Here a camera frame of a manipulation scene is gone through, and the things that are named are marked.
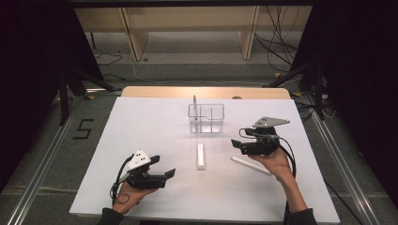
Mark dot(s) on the white foam board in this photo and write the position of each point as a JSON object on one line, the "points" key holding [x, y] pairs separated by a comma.
{"points": [[150, 131]]}

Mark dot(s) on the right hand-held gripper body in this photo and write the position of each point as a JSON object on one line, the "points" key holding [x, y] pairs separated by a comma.
{"points": [[263, 146]]}

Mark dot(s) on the clear plastic desk organizer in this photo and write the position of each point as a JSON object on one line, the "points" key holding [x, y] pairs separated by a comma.
{"points": [[216, 128]]}

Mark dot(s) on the light wooden shelf unit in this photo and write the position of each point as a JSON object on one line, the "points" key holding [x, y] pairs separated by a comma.
{"points": [[137, 40]]}

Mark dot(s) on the yellow tape piece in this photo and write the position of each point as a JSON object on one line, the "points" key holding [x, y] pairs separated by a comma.
{"points": [[296, 93], [277, 75], [90, 97]]}

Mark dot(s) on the black tripod stand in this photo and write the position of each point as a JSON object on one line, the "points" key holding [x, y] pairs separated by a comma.
{"points": [[64, 103], [319, 93]]}

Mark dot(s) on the black curtain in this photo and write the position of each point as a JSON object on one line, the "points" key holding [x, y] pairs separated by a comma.
{"points": [[359, 62], [31, 62]]}

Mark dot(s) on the short aluminium rail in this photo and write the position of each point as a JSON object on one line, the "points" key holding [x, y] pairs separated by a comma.
{"points": [[103, 91]]}

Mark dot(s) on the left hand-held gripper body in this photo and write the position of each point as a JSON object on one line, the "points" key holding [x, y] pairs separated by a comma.
{"points": [[139, 161]]}

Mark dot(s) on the person's left hand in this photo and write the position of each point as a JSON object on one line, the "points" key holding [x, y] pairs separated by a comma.
{"points": [[128, 198]]}

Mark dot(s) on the white pen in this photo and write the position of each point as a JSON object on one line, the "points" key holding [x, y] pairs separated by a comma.
{"points": [[250, 165]]}

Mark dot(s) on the white tube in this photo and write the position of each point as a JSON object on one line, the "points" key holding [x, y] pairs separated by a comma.
{"points": [[201, 156]]}

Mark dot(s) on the silver pen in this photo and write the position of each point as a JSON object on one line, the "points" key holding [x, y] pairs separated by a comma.
{"points": [[194, 106]]}

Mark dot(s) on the person's right hand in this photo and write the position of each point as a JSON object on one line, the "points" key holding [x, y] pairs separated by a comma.
{"points": [[276, 164]]}

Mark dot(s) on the long aluminium floor rail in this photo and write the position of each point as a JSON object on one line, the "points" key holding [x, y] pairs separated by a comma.
{"points": [[345, 175], [41, 175]]}

